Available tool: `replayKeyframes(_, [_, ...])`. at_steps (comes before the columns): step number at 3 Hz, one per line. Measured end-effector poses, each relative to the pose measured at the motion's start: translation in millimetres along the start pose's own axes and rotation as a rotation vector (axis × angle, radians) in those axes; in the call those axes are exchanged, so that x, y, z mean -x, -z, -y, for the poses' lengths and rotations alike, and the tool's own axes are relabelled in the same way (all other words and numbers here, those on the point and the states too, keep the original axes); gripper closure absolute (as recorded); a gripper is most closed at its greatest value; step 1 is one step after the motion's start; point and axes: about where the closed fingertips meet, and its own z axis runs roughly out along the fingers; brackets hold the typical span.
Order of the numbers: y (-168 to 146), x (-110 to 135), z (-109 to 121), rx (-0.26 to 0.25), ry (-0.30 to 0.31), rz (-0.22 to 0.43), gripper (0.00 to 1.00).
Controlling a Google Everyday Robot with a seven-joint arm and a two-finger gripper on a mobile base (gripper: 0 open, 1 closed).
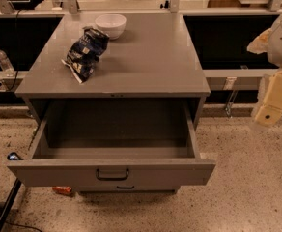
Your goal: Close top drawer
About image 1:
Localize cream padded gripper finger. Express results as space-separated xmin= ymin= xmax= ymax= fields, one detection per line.
xmin=247 ymin=28 xmax=271 ymax=54

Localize grey drawer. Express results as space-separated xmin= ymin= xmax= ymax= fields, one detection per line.
xmin=8 ymin=98 xmax=215 ymax=191
xmin=73 ymin=185 xmax=181 ymax=193

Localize grey top drawer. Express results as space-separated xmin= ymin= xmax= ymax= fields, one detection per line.
xmin=8 ymin=98 xmax=215 ymax=191

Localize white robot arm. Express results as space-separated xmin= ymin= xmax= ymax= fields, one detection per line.
xmin=247 ymin=14 xmax=282 ymax=130

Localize grey lower drawer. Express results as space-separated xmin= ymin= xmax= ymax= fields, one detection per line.
xmin=73 ymin=185 xmax=181 ymax=193

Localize black top drawer handle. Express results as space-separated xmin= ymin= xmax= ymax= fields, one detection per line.
xmin=96 ymin=168 xmax=129 ymax=181

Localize blue chip bag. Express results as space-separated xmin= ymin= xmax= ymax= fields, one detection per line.
xmin=62 ymin=26 xmax=109 ymax=83

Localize black hanging cable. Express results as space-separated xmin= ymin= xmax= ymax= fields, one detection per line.
xmin=5 ymin=9 xmax=22 ymax=92

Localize grey drawer cabinet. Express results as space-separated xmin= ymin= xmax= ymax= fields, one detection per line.
xmin=14 ymin=11 xmax=212 ymax=195

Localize black pole with blue tip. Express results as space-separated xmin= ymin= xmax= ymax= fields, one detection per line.
xmin=0 ymin=152 xmax=23 ymax=232

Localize orange crushed can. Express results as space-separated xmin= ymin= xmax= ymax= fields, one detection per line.
xmin=52 ymin=187 xmax=72 ymax=196

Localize clear plastic water bottle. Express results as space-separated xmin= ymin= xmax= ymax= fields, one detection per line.
xmin=0 ymin=49 xmax=15 ymax=77

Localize white bowl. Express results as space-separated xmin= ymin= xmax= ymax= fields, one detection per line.
xmin=95 ymin=14 xmax=127 ymax=40

